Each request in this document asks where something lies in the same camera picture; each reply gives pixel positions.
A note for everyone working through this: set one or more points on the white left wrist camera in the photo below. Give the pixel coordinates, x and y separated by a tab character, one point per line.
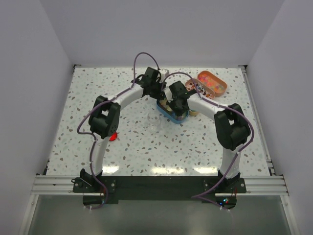
164	73

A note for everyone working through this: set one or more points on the yellow oval candy tray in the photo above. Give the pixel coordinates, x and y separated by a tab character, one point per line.
193	113

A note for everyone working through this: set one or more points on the clear glass jar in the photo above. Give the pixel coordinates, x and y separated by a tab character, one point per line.
154	122

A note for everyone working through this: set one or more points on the orange oval candy tray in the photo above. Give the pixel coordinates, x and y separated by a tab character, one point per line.
212	82

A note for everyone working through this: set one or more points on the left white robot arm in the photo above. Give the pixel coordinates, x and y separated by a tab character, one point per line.
103	120

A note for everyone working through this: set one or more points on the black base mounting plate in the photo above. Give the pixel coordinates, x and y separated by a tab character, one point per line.
113	189

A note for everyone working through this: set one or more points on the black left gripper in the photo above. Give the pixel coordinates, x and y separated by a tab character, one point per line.
159	96

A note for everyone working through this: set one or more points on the red jar lid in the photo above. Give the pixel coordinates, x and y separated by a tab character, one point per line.
113	137

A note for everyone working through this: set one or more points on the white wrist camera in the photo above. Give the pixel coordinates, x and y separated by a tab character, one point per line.
164	73
168	94

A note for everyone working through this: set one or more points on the aluminium frame rail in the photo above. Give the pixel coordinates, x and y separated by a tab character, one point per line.
264	186

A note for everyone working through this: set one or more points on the pink oval lollipop tray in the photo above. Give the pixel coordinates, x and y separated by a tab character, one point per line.
199	86

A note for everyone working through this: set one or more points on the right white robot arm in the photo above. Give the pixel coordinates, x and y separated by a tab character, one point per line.
233	130

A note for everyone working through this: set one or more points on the blue oval candy tray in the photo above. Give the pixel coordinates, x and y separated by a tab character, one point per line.
169	113

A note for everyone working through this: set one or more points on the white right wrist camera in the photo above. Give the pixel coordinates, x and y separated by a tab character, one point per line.
168	94

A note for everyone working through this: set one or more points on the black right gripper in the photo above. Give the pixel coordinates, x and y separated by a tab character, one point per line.
178	113

